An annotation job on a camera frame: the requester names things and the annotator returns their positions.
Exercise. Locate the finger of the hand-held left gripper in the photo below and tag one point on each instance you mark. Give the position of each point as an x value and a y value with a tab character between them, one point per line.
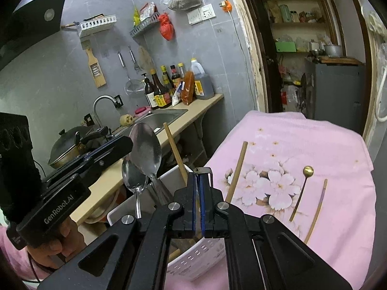
115	155
87	155

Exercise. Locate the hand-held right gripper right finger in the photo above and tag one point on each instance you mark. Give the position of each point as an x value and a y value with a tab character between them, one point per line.
203	201

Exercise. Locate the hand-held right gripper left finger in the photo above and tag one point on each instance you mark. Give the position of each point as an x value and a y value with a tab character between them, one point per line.
193	201

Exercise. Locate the small metal spoon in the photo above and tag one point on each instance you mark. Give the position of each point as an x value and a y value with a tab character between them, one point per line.
131	178

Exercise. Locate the large metal spoon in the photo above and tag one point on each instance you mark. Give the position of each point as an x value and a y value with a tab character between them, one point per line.
145	148

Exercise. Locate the wooden chopstick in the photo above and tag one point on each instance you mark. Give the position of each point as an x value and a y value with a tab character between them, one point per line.
237	169
175	154
317	208

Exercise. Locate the white plastic basket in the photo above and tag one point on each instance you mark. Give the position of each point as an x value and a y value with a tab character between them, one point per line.
199	256

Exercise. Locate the person's left forearm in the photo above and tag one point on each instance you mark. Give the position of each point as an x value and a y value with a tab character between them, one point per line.
15	256

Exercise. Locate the person's left hand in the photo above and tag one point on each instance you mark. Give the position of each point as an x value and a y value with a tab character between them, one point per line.
72	238

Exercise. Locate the black wok with lid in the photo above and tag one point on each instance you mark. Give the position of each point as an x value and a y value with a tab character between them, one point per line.
66	148

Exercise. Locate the beige loofah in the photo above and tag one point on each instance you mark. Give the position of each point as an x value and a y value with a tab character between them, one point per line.
126	120

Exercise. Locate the pink soap dish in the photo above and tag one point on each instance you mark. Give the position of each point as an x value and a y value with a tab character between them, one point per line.
142	110

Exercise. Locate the metal faucet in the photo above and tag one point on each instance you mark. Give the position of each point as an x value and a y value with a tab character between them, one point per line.
99	99

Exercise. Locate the steel sink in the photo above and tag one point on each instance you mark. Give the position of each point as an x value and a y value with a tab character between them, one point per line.
163	117

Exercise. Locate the dark pump bottle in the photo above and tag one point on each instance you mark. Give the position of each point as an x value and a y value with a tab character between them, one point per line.
148	93

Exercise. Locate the metal strainer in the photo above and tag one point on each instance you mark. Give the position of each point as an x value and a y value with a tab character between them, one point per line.
134	86

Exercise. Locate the dark soy sauce bottle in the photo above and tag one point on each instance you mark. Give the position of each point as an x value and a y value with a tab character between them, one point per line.
160	95

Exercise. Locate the white blue packet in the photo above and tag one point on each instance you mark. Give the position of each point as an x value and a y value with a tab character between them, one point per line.
177	96

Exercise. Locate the wooden grater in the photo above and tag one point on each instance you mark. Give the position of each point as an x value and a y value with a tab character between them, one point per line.
96	69

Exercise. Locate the yellow cap sauce bottle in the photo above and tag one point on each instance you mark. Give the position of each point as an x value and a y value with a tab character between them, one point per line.
167	81

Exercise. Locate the beige kitchen counter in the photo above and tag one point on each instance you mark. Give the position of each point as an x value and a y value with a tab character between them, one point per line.
199	105

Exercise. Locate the metal peeler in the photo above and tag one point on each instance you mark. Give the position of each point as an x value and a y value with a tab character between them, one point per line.
134	60

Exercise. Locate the orange sauce packet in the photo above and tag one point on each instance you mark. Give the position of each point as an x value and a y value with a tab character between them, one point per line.
188	89

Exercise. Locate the red label sauce bottle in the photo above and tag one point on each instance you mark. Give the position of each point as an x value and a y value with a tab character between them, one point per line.
175	75

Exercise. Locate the small clear bottle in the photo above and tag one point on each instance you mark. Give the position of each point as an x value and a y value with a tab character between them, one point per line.
181	71

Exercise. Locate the small gold spoon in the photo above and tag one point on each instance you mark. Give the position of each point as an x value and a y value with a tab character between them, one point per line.
308	170

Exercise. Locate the large oil jug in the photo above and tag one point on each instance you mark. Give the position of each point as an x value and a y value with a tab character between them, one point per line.
204	81

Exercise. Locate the pink floral cloth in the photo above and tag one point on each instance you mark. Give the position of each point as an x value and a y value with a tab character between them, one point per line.
302	133

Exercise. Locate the red plastic bag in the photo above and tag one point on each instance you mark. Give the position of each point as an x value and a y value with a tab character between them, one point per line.
167	28

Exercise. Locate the yellow snack packet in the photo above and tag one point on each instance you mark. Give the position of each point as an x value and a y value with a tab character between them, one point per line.
136	18

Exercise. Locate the black range hood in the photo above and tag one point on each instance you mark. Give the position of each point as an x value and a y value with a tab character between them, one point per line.
30	21

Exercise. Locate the red white snack packet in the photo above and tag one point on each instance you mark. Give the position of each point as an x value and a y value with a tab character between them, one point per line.
148	11

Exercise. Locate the grey cabinet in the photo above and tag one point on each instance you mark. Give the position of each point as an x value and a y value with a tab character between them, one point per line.
335	96

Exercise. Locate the green box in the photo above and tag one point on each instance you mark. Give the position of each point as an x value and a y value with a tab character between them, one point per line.
285	47

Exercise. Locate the orange plug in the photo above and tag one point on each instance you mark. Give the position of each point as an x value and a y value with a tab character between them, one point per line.
226	6

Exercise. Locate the wooden cutting board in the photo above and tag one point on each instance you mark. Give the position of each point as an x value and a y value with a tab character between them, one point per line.
340	60

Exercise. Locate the metal pot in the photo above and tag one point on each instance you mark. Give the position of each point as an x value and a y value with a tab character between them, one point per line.
333	51

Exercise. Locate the wooden shelf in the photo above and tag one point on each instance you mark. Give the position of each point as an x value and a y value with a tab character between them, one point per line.
299	24

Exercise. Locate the black wall outlet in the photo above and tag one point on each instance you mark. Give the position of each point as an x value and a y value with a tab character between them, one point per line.
87	119
119	101

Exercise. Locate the grey wall rack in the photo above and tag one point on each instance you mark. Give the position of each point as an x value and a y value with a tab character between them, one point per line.
143	27

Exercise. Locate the white wall rack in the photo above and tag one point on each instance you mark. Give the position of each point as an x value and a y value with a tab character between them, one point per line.
96	24

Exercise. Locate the white wall socket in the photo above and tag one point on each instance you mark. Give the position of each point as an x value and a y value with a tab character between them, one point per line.
201	14

